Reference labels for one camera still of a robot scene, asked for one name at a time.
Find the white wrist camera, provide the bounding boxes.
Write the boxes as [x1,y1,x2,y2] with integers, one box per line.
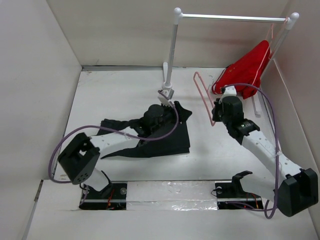
[158,88,174,106]
[219,85,237,102]

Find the red garment on hanger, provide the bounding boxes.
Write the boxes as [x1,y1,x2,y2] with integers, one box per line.
[211,40,268,99]

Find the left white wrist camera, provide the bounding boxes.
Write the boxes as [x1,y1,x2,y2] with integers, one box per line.
[158,88,174,106]

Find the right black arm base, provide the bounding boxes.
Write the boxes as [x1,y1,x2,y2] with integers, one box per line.
[211,170,264,210]

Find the white metal clothes rack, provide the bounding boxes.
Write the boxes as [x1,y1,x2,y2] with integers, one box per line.
[161,7,301,118]

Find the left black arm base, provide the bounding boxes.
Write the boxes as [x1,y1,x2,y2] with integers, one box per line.
[79,181,128,211]

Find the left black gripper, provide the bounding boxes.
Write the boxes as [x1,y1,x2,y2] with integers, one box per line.
[151,100,191,134]

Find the black trousers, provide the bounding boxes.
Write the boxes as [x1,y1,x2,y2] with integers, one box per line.
[100,118,191,159]

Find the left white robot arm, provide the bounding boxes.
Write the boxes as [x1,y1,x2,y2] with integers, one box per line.
[57,101,192,199]

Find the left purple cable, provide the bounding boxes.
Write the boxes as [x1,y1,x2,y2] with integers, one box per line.
[48,91,180,201]

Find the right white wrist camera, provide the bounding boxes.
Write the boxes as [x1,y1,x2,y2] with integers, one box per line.
[219,85,237,102]

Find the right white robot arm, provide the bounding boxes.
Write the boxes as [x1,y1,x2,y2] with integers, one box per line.
[212,96,319,217]

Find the pink hanger with garment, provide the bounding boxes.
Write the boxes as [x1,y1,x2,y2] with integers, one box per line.
[252,17,295,85]

